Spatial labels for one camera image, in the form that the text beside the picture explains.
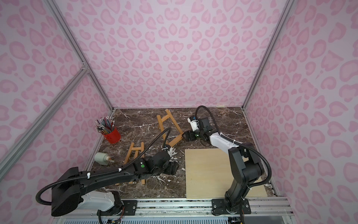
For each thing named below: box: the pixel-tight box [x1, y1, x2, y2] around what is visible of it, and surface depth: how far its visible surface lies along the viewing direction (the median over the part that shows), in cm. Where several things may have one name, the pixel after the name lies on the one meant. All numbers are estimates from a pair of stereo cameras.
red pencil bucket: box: [103, 126, 122, 144], surface depth 96 cm
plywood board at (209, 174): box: [184, 148, 268, 199], surface depth 83 cm
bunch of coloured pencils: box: [93, 115, 115, 134], surface depth 95 cm
